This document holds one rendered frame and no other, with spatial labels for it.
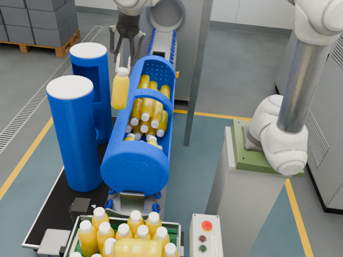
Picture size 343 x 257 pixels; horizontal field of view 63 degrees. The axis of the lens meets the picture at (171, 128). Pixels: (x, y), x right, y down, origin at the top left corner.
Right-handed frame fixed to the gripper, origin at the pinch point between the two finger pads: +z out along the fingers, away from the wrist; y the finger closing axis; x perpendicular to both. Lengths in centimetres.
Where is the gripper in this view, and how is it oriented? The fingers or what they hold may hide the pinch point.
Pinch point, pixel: (123, 64)
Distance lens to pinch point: 113.6
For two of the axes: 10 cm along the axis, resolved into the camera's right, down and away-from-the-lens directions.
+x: -0.4, 6.3, -7.8
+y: -9.8, -1.9, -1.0
